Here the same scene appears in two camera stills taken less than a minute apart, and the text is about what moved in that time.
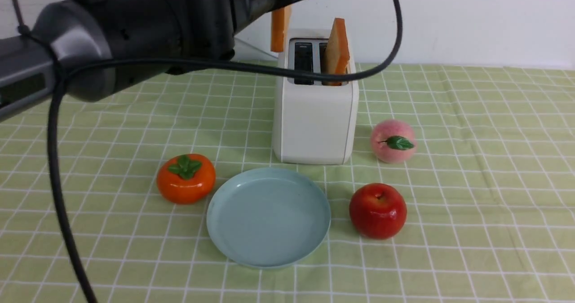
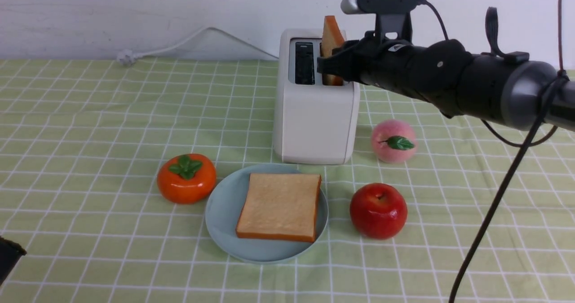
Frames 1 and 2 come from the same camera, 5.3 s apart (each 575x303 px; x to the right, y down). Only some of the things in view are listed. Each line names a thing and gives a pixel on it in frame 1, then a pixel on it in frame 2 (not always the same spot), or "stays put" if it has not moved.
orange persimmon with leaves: [186, 178] stays put
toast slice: [280, 19] -> [282, 206]
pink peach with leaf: [393, 141] stays put
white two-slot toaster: [313, 123] stays put
